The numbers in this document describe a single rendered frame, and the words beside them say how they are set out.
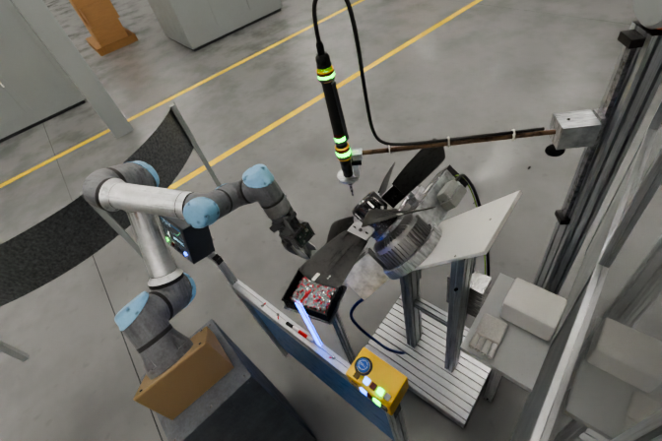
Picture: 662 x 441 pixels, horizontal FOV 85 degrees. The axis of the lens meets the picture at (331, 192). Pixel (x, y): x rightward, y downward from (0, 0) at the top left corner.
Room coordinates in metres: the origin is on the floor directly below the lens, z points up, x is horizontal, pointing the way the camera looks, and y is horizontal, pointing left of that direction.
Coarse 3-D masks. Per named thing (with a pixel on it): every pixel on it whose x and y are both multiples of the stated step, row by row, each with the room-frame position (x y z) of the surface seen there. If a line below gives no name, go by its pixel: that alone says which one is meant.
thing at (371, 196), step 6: (372, 192) 0.94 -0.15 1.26; (366, 198) 0.91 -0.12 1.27; (372, 198) 0.91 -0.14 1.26; (378, 198) 0.92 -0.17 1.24; (360, 204) 0.95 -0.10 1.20; (366, 204) 0.89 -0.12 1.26; (372, 204) 0.89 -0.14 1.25; (378, 204) 0.89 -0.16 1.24; (384, 204) 0.90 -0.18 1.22; (354, 210) 0.91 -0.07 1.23; (360, 210) 0.89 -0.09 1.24; (366, 210) 0.88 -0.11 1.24; (360, 216) 0.88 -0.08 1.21; (378, 222) 0.85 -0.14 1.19; (384, 222) 0.84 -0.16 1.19; (390, 222) 0.83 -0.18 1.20; (378, 228) 0.83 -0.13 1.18; (384, 228) 0.82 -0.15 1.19; (372, 234) 0.83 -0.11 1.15; (378, 234) 0.81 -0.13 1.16
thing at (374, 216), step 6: (372, 210) 0.81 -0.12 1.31; (378, 210) 0.78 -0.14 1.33; (384, 210) 0.76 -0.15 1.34; (390, 210) 0.76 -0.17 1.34; (396, 210) 0.79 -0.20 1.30; (420, 210) 0.66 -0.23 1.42; (366, 216) 0.74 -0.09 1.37; (372, 216) 0.72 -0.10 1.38; (378, 216) 0.70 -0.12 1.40; (384, 216) 0.69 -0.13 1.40; (390, 216) 0.67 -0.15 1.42; (396, 216) 0.66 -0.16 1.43; (366, 222) 0.68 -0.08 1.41; (372, 222) 0.66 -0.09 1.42
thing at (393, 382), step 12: (372, 360) 0.43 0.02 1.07; (348, 372) 0.41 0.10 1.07; (360, 372) 0.40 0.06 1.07; (372, 372) 0.39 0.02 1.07; (384, 372) 0.39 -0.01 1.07; (396, 372) 0.38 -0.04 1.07; (360, 384) 0.37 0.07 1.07; (384, 384) 0.35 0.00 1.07; (396, 384) 0.35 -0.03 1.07; (408, 384) 0.36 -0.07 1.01; (372, 396) 0.34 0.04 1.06; (396, 396) 0.32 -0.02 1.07; (396, 408) 0.31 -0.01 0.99
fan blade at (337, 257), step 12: (336, 240) 0.83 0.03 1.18; (348, 240) 0.81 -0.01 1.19; (360, 240) 0.79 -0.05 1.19; (324, 252) 0.79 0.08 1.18; (336, 252) 0.77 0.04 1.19; (348, 252) 0.76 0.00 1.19; (360, 252) 0.74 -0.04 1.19; (312, 264) 0.76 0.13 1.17; (324, 264) 0.74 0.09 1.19; (336, 264) 0.72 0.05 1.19; (348, 264) 0.70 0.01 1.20; (312, 276) 0.71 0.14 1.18; (324, 276) 0.69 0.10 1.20; (336, 276) 0.67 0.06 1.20
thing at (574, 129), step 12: (552, 120) 0.72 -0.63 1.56; (564, 120) 0.69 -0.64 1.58; (576, 120) 0.68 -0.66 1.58; (588, 120) 0.66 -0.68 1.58; (600, 120) 0.65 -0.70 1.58; (564, 132) 0.66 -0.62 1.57; (576, 132) 0.65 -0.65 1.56; (588, 132) 0.64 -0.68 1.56; (600, 132) 0.65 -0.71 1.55; (564, 144) 0.66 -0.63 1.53; (576, 144) 0.65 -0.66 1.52; (588, 144) 0.64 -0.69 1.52
